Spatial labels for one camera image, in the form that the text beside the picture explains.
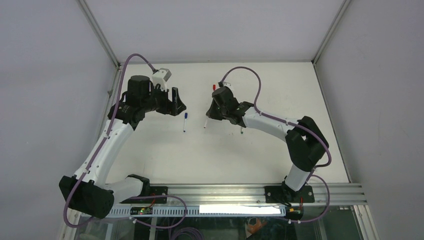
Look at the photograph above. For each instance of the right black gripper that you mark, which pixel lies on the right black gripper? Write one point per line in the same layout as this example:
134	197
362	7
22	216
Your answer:
211	113

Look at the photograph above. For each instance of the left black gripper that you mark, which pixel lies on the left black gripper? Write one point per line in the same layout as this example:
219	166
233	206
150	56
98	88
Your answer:
173	107

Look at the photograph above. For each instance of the white pen blue end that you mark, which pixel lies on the white pen blue end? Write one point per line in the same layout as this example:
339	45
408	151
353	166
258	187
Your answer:
185	124

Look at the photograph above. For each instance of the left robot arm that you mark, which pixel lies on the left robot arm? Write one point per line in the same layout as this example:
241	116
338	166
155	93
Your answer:
86	190

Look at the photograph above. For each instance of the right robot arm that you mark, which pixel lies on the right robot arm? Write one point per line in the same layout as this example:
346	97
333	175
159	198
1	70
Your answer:
305	142

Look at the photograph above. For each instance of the orange object below table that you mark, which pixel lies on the orange object below table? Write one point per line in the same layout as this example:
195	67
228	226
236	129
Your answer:
255	224

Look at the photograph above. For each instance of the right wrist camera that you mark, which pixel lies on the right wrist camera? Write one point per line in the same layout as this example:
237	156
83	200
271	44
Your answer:
225	84

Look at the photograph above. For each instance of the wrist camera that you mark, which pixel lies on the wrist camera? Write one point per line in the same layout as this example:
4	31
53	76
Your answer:
225	84
160	78

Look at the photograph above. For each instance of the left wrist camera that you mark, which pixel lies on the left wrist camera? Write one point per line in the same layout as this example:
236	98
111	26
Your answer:
160	78

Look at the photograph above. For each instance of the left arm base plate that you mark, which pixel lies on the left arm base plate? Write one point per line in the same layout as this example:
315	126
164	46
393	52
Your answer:
154	190

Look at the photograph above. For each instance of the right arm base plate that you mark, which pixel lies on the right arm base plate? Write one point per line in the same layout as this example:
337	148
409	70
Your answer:
275	195

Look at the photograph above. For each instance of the white slotted cable duct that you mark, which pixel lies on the white slotted cable duct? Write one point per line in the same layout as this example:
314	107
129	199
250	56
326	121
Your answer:
203	210

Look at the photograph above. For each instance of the aluminium frame rail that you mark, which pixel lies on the aluminium frame rail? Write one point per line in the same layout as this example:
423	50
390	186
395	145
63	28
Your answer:
334	194

